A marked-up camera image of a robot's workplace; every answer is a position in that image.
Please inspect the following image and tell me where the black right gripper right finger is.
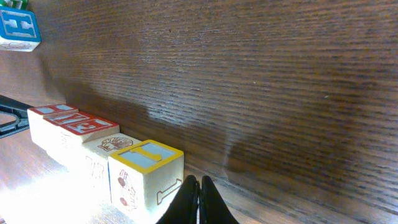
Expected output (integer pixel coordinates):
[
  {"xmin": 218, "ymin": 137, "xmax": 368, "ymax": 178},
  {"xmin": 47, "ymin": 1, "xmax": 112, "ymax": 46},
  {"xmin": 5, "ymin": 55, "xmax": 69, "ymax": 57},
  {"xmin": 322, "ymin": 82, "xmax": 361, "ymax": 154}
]
[{"xmin": 199, "ymin": 175, "xmax": 239, "ymax": 224}]

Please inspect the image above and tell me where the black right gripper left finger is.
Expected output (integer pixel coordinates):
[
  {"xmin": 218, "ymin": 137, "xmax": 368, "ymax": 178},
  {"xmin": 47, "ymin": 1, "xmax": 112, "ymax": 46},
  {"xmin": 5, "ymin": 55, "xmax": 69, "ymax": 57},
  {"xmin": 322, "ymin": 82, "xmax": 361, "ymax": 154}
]
[{"xmin": 157, "ymin": 175, "xmax": 200, "ymax": 224}]

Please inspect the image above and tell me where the wooden block blue 5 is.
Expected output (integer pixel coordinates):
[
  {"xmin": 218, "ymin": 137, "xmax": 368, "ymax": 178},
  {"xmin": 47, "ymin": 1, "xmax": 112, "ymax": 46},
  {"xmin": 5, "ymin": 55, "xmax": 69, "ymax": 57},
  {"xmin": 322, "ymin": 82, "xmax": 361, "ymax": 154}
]
[{"xmin": 108, "ymin": 140, "xmax": 184, "ymax": 223}]

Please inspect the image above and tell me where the wooden block letter M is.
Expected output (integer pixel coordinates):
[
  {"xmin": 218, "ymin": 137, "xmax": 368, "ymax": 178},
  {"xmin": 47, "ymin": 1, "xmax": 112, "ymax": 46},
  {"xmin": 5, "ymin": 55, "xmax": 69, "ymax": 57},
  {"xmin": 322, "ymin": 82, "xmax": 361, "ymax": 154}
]
[{"xmin": 81, "ymin": 133, "xmax": 141, "ymax": 203}]

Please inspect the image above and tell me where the wooden block green V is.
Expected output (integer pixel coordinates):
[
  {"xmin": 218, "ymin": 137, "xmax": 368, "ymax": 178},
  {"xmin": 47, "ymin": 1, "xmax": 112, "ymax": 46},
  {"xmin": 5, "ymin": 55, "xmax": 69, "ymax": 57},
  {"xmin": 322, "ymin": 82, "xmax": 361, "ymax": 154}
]
[{"xmin": 57, "ymin": 117, "xmax": 120, "ymax": 169}]

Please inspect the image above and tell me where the wooden block blue side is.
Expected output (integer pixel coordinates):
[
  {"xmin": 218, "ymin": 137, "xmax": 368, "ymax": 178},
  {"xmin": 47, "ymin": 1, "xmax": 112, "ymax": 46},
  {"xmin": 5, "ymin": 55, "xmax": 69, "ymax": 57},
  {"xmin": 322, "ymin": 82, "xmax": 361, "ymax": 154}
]
[{"xmin": 45, "ymin": 111, "xmax": 92, "ymax": 166}]

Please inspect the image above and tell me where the wooden block letter S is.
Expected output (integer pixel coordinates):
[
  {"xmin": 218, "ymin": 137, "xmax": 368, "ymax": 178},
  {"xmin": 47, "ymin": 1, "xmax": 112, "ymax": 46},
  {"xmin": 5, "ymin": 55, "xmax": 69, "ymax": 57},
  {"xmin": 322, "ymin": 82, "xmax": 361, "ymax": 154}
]
[{"xmin": 27, "ymin": 104, "xmax": 79, "ymax": 151}]

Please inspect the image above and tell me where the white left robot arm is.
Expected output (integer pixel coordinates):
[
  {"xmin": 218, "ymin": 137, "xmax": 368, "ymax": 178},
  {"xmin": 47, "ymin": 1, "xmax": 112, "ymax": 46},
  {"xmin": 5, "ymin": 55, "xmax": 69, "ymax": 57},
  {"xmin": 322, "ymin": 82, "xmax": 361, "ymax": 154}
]
[{"xmin": 1, "ymin": 95, "xmax": 31, "ymax": 139}]

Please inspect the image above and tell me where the wooden block blue H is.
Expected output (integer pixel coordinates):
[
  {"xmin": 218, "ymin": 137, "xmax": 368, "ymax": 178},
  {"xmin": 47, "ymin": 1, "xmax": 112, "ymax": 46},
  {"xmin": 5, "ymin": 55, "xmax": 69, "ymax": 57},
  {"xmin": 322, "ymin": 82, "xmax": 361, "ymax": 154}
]
[{"xmin": 1, "ymin": 6, "xmax": 42, "ymax": 52}]

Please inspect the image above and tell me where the wooden block green edge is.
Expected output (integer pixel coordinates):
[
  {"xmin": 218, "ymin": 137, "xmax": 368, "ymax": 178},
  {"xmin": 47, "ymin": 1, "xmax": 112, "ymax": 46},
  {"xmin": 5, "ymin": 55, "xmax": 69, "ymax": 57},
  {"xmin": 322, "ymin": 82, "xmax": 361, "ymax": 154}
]
[{"xmin": 0, "ymin": 0, "xmax": 29, "ymax": 10}]

